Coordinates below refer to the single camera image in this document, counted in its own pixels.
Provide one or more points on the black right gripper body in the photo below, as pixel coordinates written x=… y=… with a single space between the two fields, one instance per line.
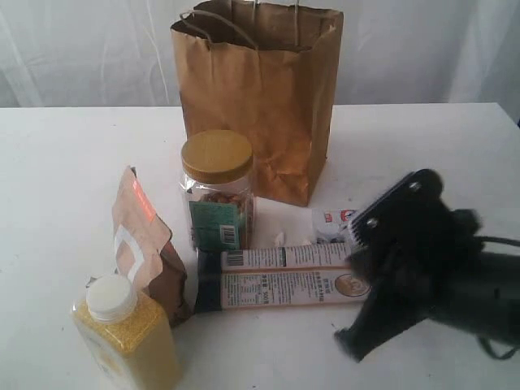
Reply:
x=440 y=280

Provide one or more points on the yellow millet bottle white cap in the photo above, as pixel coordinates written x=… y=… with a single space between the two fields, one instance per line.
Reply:
x=128 y=334

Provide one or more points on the brown paper shopping bag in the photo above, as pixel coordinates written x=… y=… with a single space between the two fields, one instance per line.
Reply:
x=267 y=71

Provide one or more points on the white blue salt packet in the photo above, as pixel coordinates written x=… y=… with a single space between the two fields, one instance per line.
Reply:
x=331 y=226

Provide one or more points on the clear jar gold lid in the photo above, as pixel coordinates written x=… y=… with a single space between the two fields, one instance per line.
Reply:
x=217 y=187

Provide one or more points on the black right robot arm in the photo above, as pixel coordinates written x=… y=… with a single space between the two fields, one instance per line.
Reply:
x=497 y=282

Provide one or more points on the white backdrop curtain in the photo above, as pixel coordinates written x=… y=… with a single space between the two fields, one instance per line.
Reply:
x=119 y=53

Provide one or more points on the long noodle package dark ends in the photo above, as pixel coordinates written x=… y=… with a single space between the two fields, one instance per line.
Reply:
x=305 y=275

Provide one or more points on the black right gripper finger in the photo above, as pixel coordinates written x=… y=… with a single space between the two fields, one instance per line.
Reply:
x=384 y=315
x=409 y=215

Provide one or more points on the small torn plastic scrap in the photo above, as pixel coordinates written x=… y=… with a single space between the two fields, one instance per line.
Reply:
x=91 y=281

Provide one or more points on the kraft stand-up coffee pouch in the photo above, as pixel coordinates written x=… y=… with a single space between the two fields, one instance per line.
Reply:
x=144 y=252

